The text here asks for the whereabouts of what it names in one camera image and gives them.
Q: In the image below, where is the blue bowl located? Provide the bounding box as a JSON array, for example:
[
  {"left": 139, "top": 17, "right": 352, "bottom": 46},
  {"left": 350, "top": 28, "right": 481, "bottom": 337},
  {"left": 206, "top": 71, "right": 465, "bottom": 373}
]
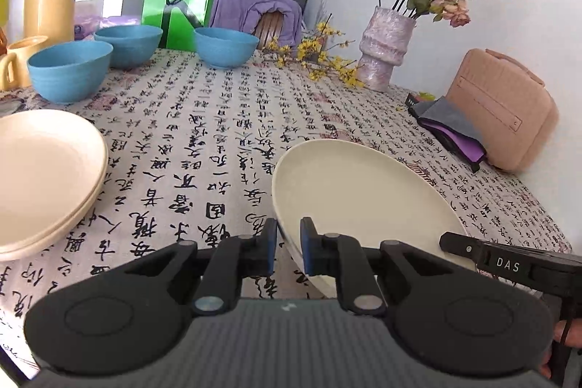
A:
[
  {"left": 27, "top": 40, "right": 113, "bottom": 104},
  {"left": 194, "top": 28, "right": 259, "bottom": 69},
  {"left": 94, "top": 25, "right": 164, "bottom": 69}
]

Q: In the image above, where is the person right hand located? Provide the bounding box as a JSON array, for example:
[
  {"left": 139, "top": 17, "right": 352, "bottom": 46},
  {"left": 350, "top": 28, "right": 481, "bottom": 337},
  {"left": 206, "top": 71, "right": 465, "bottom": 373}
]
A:
[{"left": 539, "top": 319, "right": 582, "bottom": 378}]

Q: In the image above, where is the calligraphy print tablecloth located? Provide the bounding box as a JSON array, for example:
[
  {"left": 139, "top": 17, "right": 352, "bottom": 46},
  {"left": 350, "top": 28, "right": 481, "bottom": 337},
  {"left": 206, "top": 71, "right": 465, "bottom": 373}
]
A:
[{"left": 1, "top": 50, "right": 571, "bottom": 375}]

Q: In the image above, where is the pink laptop case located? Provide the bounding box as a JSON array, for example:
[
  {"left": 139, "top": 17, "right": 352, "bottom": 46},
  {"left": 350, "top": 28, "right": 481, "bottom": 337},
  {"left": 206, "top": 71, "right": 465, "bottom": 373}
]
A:
[{"left": 446, "top": 48, "right": 559, "bottom": 173}]

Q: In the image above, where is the purple grey cloth pouch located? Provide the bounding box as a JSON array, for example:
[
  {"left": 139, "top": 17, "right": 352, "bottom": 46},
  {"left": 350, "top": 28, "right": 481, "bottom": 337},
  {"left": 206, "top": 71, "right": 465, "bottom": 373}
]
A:
[{"left": 406, "top": 93, "right": 487, "bottom": 172}]

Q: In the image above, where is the cream plate under stack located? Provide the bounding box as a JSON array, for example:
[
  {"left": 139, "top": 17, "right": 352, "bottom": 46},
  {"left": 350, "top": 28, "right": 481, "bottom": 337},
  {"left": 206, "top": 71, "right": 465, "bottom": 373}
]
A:
[{"left": 0, "top": 170, "right": 107, "bottom": 262}]

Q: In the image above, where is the yellow flower branch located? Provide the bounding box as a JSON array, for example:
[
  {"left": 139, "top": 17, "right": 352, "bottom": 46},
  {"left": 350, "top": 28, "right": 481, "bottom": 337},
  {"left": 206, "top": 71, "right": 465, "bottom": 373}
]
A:
[{"left": 260, "top": 20, "right": 364, "bottom": 88}]

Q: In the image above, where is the pink textured vase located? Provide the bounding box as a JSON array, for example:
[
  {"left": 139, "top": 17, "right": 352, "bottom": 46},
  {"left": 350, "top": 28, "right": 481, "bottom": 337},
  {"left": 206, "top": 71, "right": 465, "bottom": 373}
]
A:
[{"left": 356, "top": 7, "right": 416, "bottom": 92}]

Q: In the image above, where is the wooden chair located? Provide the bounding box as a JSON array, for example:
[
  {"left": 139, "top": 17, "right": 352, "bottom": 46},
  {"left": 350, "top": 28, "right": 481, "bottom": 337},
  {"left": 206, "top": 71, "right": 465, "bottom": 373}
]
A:
[{"left": 254, "top": 11, "right": 284, "bottom": 49}]

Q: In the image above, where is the purple blanket on chair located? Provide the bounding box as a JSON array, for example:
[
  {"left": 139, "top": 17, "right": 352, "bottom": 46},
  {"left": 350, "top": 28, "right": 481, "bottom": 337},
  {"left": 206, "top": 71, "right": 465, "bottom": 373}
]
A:
[{"left": 209, "top": 0, "right": 303, "bottom": 47}]

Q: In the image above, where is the purple tissue pack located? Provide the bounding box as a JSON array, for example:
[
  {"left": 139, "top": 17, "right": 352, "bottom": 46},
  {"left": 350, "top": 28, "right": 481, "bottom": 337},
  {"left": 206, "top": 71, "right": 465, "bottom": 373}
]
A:
[{"left": 74, "top": 15, "right": 141, "bottom": 40}]

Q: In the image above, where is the yellow mug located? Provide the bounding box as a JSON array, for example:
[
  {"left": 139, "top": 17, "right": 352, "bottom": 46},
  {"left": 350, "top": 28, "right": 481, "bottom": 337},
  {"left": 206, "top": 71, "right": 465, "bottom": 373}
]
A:
[{"left": 0, "top": 35, "right": 48, "bottom": 92}]

